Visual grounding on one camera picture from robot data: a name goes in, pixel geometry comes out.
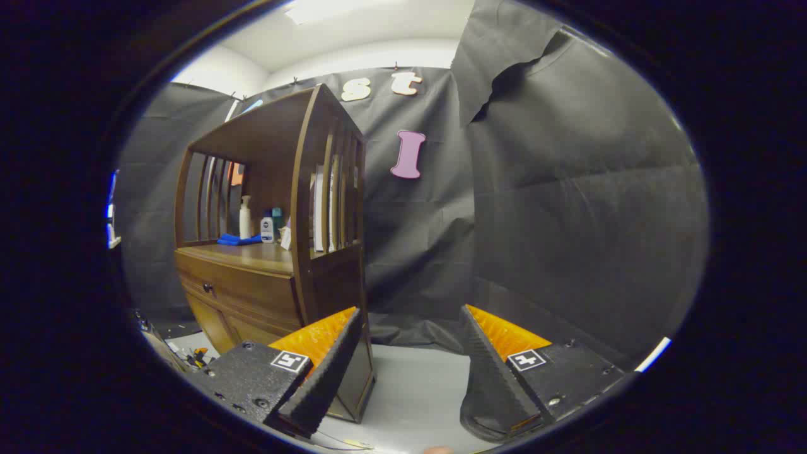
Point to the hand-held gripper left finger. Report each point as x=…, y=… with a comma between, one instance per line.
x=328, y=378

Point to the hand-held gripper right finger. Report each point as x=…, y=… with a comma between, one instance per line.
x=488, y=384

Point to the wooden drawer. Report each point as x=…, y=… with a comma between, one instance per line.
x=246, y=293

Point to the brown wooden cabinet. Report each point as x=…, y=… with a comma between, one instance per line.
x=328, y=284

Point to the wooden countertop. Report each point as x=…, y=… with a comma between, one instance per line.
x=252, y=255

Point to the white lotion bottle blue cap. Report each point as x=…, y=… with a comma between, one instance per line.
x=267, y=229

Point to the blue folded cloth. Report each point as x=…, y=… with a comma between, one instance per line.
x=236, y=239

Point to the teal slim bottle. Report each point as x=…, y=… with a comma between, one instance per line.
x=277, y=217

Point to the white book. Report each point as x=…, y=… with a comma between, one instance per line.
x=318, y=208

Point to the white pump bottle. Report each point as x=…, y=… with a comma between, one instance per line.
x=245, y=217

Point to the black backdrop cloth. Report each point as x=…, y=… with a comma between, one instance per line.
x=567, y=221

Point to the white panel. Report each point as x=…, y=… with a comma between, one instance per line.
x=112, y=214

